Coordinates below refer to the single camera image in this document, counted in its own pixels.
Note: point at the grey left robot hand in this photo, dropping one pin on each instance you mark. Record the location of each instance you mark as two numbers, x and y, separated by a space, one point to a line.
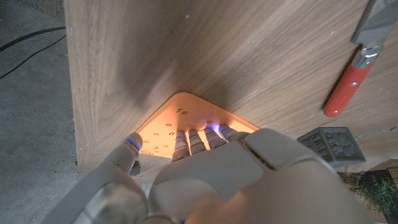
217 180

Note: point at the orange pegboard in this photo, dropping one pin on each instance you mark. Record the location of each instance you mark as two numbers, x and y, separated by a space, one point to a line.
174 115

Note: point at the dark grey block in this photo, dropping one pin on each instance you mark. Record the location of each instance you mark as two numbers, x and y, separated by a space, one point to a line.
334 146

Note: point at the printed fabric backdrop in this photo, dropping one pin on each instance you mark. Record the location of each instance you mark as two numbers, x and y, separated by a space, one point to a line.
379 189

